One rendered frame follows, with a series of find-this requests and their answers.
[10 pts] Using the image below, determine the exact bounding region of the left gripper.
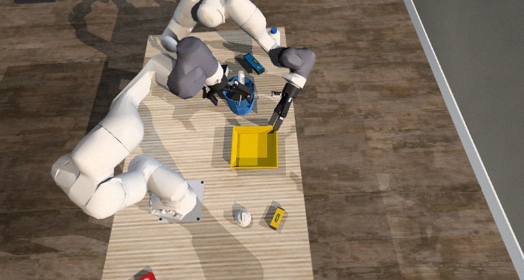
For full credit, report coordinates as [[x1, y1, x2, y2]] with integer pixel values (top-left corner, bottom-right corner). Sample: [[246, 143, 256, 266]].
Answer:
[[268, 83, 300, 131]]

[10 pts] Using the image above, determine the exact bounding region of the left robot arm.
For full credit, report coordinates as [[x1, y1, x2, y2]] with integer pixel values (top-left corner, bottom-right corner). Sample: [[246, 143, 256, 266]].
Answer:
[[160, 0, 316, 89]]

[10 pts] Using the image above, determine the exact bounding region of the white bottle with blue cap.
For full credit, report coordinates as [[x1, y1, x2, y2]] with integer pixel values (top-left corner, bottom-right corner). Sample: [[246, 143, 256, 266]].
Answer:
[[268, 27, 280, 46]]

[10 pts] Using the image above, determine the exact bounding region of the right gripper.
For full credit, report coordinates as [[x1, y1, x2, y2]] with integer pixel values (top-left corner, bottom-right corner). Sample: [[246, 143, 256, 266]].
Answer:
[[202, 73, 252, 106]]

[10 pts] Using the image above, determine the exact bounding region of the blue spirit level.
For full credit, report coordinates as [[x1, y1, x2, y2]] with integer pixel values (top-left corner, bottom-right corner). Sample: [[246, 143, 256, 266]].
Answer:
[[243, 53, 265, 75]]

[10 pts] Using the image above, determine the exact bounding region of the yellow pocket level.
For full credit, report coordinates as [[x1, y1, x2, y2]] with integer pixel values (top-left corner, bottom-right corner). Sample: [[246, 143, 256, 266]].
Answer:
[[269, 207, 285, 230]]

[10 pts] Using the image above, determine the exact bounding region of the yellow square tray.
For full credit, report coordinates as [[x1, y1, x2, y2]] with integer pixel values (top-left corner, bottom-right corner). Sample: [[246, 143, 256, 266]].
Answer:
[[230, 126, 278, 169]]

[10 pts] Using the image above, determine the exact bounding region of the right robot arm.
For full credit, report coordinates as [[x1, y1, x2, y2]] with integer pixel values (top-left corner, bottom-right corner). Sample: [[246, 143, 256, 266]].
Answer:
[[50, 36, 229, 220]]

